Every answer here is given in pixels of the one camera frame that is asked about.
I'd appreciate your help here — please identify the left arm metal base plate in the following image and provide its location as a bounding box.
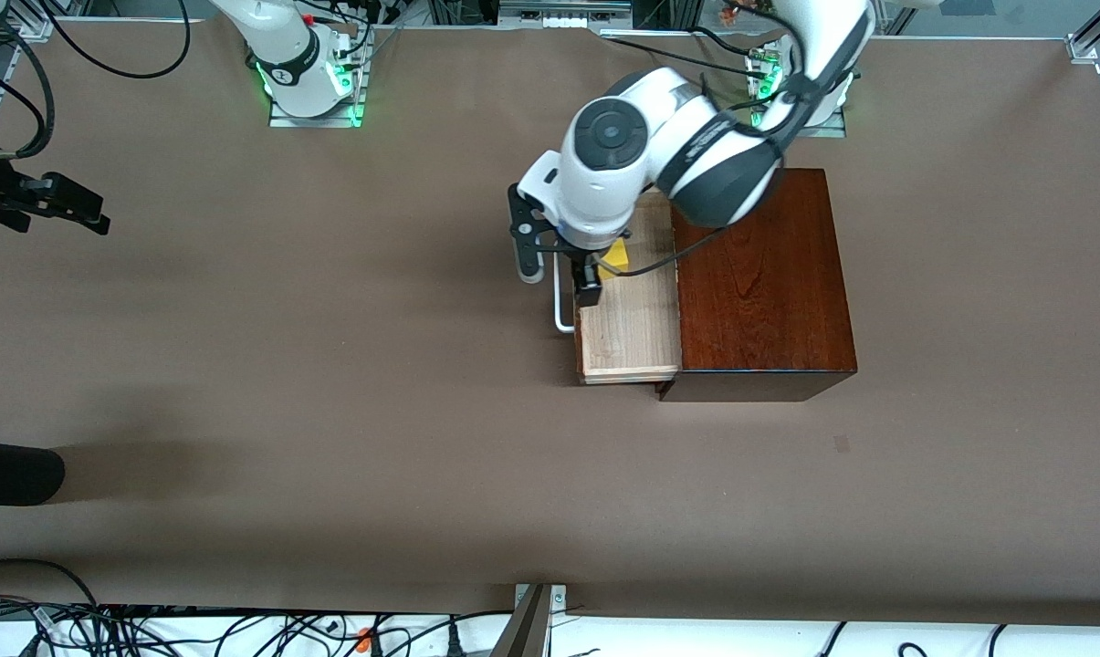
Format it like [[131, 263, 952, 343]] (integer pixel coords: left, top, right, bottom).
[[749, 96, 848, 139]]

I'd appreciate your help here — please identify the wooden drawer with white handle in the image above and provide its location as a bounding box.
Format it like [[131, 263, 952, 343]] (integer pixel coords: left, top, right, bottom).
[[553, 190, 684, 385]]

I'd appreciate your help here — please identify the white power strip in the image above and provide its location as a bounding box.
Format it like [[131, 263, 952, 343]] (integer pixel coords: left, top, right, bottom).
[[498, 0, 634, 29]]

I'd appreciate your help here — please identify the black floor cable loop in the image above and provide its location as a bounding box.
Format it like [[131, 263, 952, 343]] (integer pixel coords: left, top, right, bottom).
[[0, 558, 103, 621]]

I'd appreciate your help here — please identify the black cable on table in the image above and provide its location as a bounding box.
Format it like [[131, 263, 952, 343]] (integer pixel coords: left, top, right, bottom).
[[600, 26, 760, 83]]

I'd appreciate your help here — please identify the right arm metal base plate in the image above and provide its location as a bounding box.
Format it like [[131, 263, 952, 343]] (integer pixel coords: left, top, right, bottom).
[[268, 87, 366, 130]]

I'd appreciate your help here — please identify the aluminium frame rail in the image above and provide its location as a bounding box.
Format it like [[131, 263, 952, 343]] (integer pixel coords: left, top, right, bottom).
[[0, 0, 59, 120]]

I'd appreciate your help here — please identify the metal table edge bracket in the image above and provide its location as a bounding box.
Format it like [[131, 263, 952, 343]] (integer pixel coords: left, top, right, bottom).
[[513, 583, 568, 610]]

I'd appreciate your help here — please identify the aluminium frame corner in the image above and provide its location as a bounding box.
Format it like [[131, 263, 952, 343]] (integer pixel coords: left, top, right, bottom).
[[1064, 0, 1100, 65]]

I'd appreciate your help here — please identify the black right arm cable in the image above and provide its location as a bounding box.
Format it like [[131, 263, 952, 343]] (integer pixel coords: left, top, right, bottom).
[[0, 18, 58, 161], [37, 0, 192, 81]]

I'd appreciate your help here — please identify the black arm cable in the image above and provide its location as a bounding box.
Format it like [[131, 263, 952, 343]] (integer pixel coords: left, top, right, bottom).
[[618, 27, 811, 276], [0, 18, 58, 161], [37, 0, 192, 81]]

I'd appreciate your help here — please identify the dark brown wooden cabinet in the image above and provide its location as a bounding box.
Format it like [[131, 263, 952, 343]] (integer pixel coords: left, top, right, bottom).
[[656, 167, 858, 402]]

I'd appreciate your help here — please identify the black rounded object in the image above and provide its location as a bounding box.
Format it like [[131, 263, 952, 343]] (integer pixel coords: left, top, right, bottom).
[[0, 439, 66, 506]]

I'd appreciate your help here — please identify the black floor cable tangle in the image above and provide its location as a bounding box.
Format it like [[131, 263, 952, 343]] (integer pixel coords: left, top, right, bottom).
[[0, 598, 514, 657]]

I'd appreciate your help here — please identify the aluminium profile beam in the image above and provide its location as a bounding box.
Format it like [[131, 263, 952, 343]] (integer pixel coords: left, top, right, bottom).
[[489, 584, 555, 657]]

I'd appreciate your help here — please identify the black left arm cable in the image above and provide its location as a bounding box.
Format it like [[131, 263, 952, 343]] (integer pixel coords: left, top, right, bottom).
[[618, 27, 811, 276]]

